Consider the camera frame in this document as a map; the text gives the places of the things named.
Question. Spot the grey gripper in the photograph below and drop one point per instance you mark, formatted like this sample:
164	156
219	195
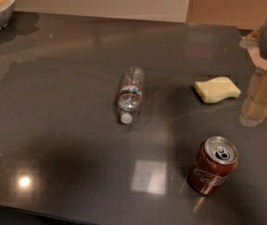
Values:
255	107

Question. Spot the red coke can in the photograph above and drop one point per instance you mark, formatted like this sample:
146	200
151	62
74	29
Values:
216	159

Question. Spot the yellow sponge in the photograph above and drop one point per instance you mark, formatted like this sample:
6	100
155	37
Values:
216	89

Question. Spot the clear plastic water bottle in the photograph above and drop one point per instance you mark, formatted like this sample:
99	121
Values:
130	95

